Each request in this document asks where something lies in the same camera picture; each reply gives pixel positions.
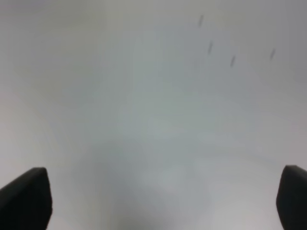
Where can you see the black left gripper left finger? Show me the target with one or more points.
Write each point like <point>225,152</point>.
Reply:
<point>26,202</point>

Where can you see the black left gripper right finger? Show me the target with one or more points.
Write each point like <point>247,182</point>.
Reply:
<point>291,200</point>

